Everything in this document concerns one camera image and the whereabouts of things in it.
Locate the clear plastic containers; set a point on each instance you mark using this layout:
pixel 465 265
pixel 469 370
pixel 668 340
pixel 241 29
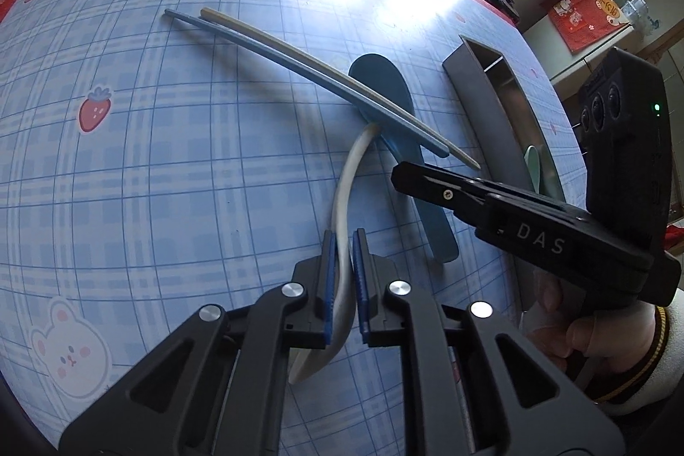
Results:
pixel 633 7

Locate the blue plaid tablecloth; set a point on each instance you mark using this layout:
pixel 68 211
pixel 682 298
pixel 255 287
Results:
pixel 187 141

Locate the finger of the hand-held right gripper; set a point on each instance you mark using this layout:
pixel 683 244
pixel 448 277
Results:
pixel 427 191
pixel 481 184

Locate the white spoon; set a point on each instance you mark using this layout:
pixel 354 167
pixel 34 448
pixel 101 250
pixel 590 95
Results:
pixel 342 199

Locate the blue chopstick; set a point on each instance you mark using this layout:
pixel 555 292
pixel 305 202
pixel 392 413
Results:
pixel 267 47

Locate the metal utensil container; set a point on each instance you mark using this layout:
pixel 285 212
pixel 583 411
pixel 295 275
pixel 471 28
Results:
pixel 475 82

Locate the white cabinet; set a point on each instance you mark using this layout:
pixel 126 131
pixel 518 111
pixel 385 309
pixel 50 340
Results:
pixel 561 66

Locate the person's right hand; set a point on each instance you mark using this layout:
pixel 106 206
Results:
pixel 588 336

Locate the blue spoon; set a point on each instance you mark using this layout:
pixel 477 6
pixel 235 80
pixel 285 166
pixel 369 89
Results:
pixel 385 82

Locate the red cat print bag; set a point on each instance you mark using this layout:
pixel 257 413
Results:
pixel 580 18

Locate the person's right forearm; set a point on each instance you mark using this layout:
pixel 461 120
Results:
pixel 641 381

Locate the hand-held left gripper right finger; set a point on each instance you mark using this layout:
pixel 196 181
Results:
pixel 361 286

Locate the beige chopstick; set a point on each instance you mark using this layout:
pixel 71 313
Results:
pixel 299 47

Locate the green spoon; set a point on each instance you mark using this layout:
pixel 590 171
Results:
pixel 534 162

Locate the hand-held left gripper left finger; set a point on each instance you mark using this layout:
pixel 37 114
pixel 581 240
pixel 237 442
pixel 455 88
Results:
pixel 330 286

